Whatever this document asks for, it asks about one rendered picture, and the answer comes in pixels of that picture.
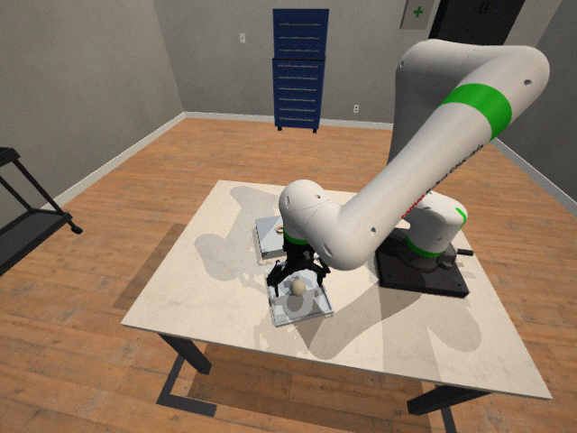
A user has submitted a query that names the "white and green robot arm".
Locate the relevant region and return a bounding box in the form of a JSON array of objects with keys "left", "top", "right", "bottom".
[{"left": 279, "top": 39, "right": 550, "bottom": 271}]

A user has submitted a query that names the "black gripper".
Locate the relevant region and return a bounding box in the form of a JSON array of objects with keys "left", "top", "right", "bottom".
[{"left": 266, "top": 253, "right": 331, "bottom": 298}]

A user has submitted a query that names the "tan ball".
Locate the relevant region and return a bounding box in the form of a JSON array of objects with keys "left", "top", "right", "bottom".
[{"left": 290, "top": 280, "right": 306, "bottom": 296}]

